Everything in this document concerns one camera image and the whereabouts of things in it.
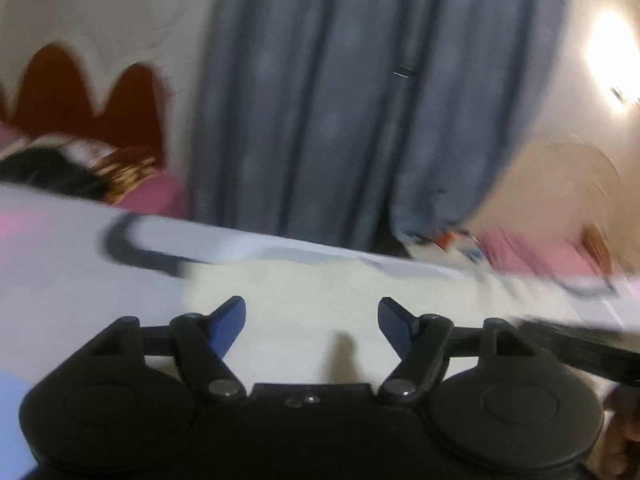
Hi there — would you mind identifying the person's right hand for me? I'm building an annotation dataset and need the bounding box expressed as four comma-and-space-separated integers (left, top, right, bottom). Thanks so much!
599, 386, 639, 480

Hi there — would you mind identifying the orange box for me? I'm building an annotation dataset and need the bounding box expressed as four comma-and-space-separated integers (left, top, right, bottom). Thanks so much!
434, 231, 488, 266

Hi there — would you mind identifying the orange stuffed toy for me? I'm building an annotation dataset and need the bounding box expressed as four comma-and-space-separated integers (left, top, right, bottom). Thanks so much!
582, 224, 614, 276

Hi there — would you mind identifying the pink bed sheet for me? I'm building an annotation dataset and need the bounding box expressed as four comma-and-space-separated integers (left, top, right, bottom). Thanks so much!
477, 229, 605, 278

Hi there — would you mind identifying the patterned bed sheet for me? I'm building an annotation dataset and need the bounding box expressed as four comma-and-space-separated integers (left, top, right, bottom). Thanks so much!
1, 185, 639, 479

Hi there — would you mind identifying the cream round headboard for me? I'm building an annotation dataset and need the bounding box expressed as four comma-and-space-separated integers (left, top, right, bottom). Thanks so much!
466, 138, 639, 272

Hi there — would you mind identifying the dark floral blanket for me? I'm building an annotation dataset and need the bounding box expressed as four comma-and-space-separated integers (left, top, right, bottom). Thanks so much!
1, 134, 160, 205

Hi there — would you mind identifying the blue curtain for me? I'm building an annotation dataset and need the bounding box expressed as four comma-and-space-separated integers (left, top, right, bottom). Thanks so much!
189, 0, 566, 250

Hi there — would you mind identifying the red heart-shaped headboard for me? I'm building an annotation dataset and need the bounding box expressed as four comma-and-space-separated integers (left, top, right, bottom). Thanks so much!
1, 41, 168, 167

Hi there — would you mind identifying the wall lamp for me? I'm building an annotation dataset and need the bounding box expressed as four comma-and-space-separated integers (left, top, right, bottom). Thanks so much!
611, 87, 639, 108

